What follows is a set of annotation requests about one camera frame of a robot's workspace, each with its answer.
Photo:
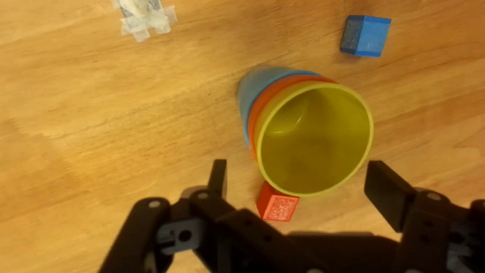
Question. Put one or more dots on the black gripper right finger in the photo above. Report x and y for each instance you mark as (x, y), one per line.
(429, 228)

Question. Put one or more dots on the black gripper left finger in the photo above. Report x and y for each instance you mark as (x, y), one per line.
(145, 228)

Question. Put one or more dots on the yellow plastic cup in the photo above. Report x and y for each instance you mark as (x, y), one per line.
(312, 139)

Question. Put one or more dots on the orange plastic cup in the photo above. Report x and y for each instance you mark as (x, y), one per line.
(259, 104)

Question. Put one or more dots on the blue plastic cup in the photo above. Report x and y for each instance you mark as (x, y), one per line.
(251, 86)

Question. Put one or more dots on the red cube block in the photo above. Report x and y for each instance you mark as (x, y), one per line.
(276, 207)

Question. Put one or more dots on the blue cube block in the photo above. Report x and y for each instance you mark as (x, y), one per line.
(363, 36)

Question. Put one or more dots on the white stick with tape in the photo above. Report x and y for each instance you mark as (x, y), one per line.
(144, 18)

